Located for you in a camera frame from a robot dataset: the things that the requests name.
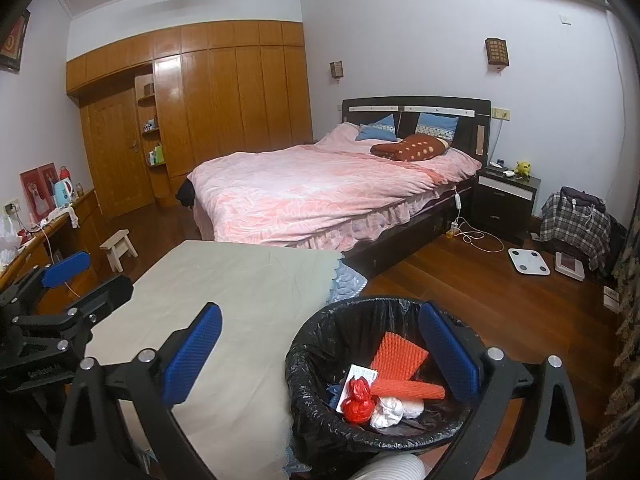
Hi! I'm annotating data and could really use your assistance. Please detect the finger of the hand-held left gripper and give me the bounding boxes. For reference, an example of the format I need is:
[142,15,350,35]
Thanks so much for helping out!
[15,275,134,351]
[0,251,92,313]

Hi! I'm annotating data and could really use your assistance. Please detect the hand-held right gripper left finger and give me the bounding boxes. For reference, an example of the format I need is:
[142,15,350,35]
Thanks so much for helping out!
[55,302,223,480]

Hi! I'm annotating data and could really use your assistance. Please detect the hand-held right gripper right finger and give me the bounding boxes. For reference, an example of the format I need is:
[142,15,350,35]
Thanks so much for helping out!
[419,302,587,480]

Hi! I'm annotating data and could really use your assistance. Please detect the orange foam net sleeve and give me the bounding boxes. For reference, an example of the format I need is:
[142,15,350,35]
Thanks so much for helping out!
[370,332,430,382]
[370,380,447,402]

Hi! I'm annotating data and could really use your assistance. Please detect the white cloth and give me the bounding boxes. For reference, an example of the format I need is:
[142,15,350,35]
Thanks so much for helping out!
[37,204,81,230]
[369,396,405,430]

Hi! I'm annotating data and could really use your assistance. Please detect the white printed carton box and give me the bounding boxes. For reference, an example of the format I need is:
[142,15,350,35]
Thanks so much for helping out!
[336,363,379,414]

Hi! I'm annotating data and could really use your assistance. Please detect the small red plastic bag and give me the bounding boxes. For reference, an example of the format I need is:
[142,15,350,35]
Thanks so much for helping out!
[342,379,375,427]

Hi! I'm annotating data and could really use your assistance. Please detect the trash bin with black liner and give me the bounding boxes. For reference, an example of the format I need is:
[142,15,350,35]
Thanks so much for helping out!
[285,295,489,469]

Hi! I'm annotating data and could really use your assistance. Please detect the wooden dresser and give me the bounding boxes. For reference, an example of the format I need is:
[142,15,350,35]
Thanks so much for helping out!
[0,187,101,312]

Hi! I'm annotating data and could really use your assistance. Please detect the small wooden stool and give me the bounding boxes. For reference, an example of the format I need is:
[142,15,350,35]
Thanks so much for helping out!
[99,229,139,274]

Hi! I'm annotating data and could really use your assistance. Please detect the white plastic bags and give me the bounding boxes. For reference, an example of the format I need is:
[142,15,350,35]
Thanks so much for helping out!
[0,212,24,261]

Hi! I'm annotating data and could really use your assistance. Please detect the light blue kettle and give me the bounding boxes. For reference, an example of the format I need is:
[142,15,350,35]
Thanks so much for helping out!
[52,180,76,209]

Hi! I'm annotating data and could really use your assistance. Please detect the white bathroom scale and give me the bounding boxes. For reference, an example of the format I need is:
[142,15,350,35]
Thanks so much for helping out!
[508,247,551,276]

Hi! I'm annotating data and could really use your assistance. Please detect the black cloth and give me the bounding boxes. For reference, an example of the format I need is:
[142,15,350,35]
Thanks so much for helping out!
[175,176,197,210]

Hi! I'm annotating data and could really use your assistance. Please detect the white box with dark book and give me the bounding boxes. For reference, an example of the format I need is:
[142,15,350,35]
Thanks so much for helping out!
[553,251,586,282]

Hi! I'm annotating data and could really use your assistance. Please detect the dark nightstand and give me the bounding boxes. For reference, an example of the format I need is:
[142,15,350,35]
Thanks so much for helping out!
[472,166,542,241]

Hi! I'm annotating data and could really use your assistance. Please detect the plaid cloth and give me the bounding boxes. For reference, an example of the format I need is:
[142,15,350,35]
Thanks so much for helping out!
[540,192,612,271]

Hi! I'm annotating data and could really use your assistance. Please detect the pink duvet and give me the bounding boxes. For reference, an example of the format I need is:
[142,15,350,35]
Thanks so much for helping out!
[186,122,482,254]

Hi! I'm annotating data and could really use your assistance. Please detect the dark patterned curtain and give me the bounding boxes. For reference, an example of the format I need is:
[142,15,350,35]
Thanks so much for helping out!
[585,0,640,461]

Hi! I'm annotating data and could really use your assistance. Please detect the dark bag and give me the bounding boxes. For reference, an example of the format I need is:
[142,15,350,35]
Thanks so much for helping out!
[559,186,606,211]

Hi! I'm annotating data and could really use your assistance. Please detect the brown dotted pillow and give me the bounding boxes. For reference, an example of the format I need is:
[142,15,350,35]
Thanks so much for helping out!
[370,134,451,162]

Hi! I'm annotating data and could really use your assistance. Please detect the wooden wardrobe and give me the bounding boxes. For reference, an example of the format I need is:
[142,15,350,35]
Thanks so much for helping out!
[66,21,314,219]

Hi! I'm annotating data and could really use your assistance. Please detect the blue pillow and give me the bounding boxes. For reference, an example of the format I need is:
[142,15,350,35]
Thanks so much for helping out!
[415,112,460,140]
[355,114,399,142]

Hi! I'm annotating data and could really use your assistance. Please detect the dark wooden bed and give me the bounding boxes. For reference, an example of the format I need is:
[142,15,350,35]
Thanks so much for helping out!
[176,96,494,281]

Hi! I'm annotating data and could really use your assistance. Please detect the thin white cable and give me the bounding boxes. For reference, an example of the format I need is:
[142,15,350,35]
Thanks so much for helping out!
[42,225,81,299]

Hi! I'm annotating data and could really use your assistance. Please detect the red photo frame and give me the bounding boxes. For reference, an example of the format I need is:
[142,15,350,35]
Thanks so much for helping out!
[19,169,51,216]
[37,162,57,196]

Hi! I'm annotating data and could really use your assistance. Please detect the white cable with switch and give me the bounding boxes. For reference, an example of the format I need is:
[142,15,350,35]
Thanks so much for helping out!
[451,192,505,254]

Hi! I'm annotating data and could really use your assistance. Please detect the framed wall picture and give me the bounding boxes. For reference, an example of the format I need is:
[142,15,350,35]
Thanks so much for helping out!
[0,10,31,74]

